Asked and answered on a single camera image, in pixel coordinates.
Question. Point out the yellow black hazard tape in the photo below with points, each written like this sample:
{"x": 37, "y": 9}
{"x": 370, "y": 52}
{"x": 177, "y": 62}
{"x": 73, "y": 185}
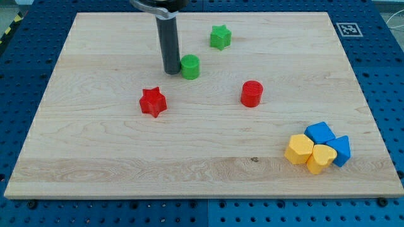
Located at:
{"x": 11, "y": 29}

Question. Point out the yellow heart block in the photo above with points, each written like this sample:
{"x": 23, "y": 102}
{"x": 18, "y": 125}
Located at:
{"x": 322, "y": 157}

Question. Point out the yellow hexagon block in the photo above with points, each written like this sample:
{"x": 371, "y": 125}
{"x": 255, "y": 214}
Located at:
{"x": 299, "y": 149}

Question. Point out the red cylinder block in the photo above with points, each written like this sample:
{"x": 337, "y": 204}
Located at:
{"x": 251, "y": 93}

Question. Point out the red star block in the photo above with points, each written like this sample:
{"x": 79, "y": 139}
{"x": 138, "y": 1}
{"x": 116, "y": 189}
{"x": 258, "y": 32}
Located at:
{"x": 153, "y": 102}

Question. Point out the green star block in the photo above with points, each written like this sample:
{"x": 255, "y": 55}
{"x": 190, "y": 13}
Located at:
{"x": 220, "y": 37}

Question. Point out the blue cube block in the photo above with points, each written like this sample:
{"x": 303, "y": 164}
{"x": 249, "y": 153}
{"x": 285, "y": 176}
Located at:
{"x": 319, "y": 133}

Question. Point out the green cylinder block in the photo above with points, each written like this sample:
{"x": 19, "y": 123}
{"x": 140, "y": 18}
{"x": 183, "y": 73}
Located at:
{"x": 190, "y": 67}

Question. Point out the white fiducial marker tag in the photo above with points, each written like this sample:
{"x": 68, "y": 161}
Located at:
{"x": 348, "y": 29}

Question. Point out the light wooden board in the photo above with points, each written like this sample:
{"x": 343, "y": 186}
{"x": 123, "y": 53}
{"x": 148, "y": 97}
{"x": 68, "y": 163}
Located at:
{"x": 90, "y": 140}

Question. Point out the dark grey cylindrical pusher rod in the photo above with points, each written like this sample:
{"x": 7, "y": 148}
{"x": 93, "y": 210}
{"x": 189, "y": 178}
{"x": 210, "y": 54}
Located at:
{"x": 169, "y": 45}

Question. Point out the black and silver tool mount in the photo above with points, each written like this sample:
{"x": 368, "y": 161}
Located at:
{"x": 162, "y": 9}

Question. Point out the blue triangle block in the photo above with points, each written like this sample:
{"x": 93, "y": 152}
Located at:
{"x": 342, "y": 146}

